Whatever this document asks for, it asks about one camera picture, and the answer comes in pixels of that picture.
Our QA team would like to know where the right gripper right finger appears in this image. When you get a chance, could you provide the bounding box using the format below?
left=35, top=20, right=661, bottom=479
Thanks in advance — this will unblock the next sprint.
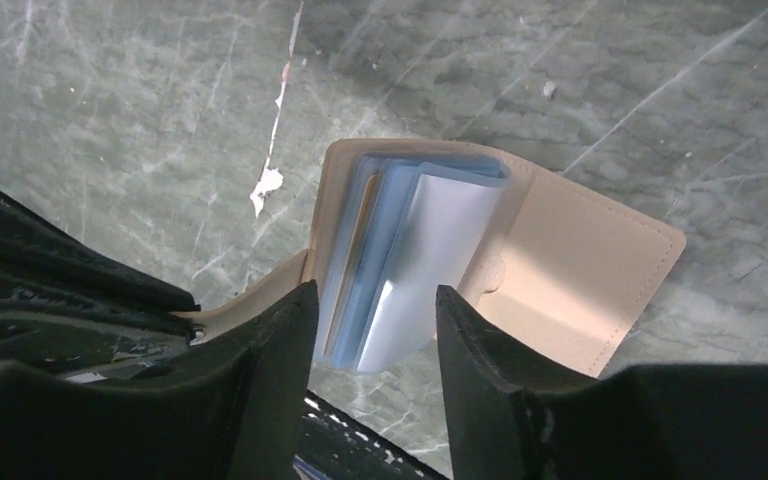
left=436, top=286, right=768, bottom=479

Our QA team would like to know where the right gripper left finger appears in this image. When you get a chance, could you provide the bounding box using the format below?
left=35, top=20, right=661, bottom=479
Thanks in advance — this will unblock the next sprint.
left=0, top=281, right=319, bottom=479

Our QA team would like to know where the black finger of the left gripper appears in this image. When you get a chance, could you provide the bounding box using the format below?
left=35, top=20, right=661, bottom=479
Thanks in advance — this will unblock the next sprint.
left=0, top=191, right=200, bottom=374

